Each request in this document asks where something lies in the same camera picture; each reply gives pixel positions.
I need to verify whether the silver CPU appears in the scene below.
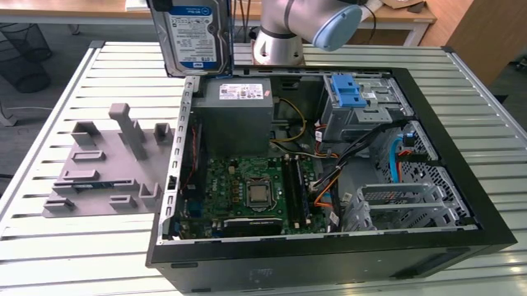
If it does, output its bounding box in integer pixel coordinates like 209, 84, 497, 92
250, 183, 273, 204

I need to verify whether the wooden cabinet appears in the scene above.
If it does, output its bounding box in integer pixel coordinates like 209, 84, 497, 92
420, 0, 527, 90

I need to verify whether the black mesh waste bin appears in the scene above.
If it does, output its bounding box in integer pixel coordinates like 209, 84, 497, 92
0, 23, 54, 93

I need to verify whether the orange wire bundle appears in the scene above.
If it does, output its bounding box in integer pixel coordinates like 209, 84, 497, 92
313, 180, 346, 212

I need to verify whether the CPU socket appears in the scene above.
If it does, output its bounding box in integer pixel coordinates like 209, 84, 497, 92
245, 175, 277, 212

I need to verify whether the brown cardboard piece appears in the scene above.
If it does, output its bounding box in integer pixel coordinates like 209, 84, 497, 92
381, 0, 425, 13

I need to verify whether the coloured disk power wire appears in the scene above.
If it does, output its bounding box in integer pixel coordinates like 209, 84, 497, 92
397, 149, 441, 166

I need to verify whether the metal optical drive cage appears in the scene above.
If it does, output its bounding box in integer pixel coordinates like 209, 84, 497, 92
321, 73, 413, 144

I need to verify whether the blue data wire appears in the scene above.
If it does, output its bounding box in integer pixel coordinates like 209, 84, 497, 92
389, 133, 417, 186

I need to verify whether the yellow wire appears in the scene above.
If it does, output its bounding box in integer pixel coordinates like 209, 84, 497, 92
270, 97, 309, 144

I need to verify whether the hard disk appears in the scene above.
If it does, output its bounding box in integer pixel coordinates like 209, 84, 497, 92
146, 0, 237, 78

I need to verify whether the black chair base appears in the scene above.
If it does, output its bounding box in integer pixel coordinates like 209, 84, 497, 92
509, 54, 527, 73

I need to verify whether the black cable bundle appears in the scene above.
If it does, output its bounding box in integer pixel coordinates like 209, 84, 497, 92
309, 118, 413, 192

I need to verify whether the wooden desk white frame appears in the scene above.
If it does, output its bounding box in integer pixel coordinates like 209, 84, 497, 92
230, 0, 438, 47
0, 0, 166, 44

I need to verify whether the blue plastic drive latch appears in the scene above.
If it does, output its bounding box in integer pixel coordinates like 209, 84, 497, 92
330, 75, 369, 109

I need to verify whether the grey power supply unit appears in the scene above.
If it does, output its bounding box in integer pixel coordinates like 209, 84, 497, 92
193, 76, 275, 158

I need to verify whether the green motherboard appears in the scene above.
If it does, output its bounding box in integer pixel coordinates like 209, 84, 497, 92
173, 155, 330, 240

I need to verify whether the black graphics card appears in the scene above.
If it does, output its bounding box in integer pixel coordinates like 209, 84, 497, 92
222, 217, 286, 238

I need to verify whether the metal disk bay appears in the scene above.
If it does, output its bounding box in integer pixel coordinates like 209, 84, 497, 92
343, 183, 470, 232

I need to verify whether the black PC case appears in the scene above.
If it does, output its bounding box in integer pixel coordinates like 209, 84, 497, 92
146, 64, 520, 294

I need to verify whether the grey plastic parts rack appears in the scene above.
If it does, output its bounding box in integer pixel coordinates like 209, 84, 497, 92
43, 103, 178, 219

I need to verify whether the grey metal stand foot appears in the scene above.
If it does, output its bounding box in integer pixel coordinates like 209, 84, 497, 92
0, 92, 21, 127

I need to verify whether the long black RAM module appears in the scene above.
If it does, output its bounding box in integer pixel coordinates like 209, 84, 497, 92
294, 155, 315, 228

